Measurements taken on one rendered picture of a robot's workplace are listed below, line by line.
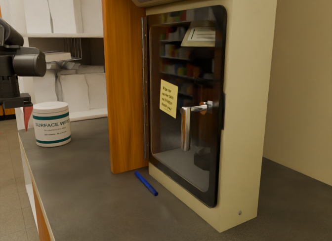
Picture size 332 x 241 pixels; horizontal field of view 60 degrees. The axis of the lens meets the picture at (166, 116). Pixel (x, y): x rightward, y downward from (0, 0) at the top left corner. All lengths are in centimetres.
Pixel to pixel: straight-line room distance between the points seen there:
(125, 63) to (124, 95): 9
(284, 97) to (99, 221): 67
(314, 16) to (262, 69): 38
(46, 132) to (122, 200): 50
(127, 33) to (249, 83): 39
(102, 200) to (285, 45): 71
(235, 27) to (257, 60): 8
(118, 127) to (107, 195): 20
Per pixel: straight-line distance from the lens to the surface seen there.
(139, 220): 69
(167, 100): 69
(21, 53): 82
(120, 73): 82
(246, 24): 55
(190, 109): 55
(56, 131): 115
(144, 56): 78
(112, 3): 81
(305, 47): 95
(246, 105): 58
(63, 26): 173
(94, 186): 84
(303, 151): 99
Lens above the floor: 133
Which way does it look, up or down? 15 degrees down
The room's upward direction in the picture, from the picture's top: straight up
